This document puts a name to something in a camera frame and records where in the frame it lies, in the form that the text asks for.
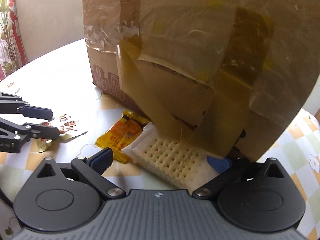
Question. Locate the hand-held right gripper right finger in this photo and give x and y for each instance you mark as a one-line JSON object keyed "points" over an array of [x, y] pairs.
{"points": [[219, 164]]}

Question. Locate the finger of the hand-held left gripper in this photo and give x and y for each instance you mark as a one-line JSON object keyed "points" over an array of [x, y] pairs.
{"points": [[38, 112], [45, 132]]}

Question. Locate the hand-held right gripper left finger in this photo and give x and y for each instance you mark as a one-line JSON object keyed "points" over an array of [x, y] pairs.
{"points": [[101, 160]]}

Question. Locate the gold white snack wrapper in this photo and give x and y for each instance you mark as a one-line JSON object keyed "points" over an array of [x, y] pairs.
{"points": [[67, 127]]}

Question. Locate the clear cracker packet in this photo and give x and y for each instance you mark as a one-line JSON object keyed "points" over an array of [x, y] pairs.
{"points": [[172, 162]]}

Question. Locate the plastic lined cardboard box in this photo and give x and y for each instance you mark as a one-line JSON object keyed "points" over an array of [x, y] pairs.
{"points": [[187, 55]]}

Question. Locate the yellow orange snack packet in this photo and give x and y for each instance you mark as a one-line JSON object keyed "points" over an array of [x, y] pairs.
{"points": [[120, 132]]}

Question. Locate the checked floral tablecloth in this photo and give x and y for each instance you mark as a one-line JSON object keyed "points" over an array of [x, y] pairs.
{"points": [[62, 80]]}

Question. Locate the red floral cloth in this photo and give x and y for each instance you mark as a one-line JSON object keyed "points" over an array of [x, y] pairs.
{"points": [[15, 30]]}

